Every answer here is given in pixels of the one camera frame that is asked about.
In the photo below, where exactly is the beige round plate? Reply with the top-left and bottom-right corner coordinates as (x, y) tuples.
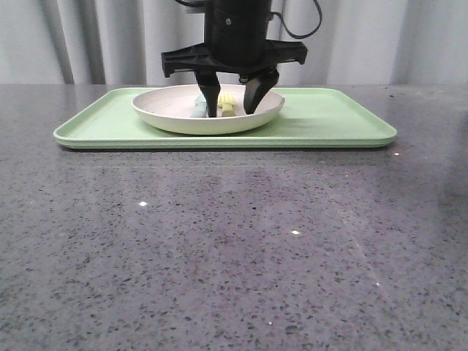
(132, 84), (285, 135)

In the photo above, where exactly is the light green plastic tray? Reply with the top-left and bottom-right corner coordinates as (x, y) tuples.
(53, 88), (397, 150)

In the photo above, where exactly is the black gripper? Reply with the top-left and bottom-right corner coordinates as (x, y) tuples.
(161, 1), (307, 118)

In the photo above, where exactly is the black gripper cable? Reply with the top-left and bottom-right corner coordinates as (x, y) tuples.
(175, 0), (324, 40)

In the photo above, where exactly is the light blue plastic spoon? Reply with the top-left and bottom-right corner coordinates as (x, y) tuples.
(191, 94), (207, 118)

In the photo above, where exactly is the yellow plastic fork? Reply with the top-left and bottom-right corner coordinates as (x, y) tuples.
(217, 93), (236, 117)

